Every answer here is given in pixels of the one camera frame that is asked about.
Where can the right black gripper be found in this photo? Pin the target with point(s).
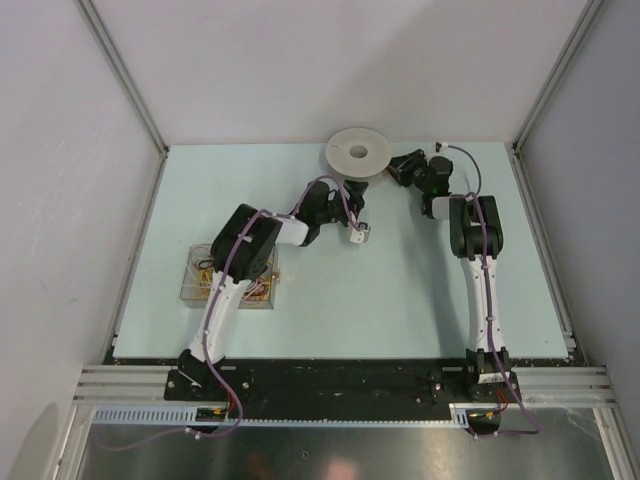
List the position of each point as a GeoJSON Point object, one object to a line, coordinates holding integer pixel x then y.
{"type": "Point", "coordinates": [405, 165]}

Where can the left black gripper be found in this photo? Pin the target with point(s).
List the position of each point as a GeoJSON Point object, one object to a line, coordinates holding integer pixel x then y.
{"type": "Point", "coordinates": [355, 191]}

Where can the grey perforated cable spool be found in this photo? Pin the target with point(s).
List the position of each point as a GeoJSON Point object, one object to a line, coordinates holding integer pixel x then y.
{"type": "Point", "coordinates": [358, 153]}

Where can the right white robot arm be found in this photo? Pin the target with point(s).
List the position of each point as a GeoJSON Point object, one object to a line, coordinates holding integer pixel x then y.
{"type": "Point", "coordinates": [476, 240]}

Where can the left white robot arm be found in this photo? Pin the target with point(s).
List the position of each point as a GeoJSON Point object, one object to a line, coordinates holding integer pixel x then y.
{"type": "Point", "coordinates": [240, 254]}

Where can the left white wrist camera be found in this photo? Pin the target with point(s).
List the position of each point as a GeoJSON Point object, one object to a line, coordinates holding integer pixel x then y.
{"type": "Point", "coordinates": [359, 233]}

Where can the clear plastic cable box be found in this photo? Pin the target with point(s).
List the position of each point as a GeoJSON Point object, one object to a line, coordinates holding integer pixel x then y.
{"type": "Point", "coordinates": [198, 278]}

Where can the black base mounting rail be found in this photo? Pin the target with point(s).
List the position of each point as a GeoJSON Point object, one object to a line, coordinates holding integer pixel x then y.
{"type": "Point", "coordinates": [340, 390]}

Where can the right aluminium frame post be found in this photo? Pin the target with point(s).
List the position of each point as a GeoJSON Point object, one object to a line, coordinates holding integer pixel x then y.
{"type": "Point", "coordinates": [568, 55]}

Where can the aluminium frame post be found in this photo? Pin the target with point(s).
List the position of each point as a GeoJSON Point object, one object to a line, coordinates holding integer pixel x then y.
{"type": "Point", "coordinates": [568, 55]}
{"type": "Point", "coordinates": [117, 64]}

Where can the left aluminium frame post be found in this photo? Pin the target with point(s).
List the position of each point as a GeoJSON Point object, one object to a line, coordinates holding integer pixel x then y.
{"type": "Point", "coordinates": [117, 64]}

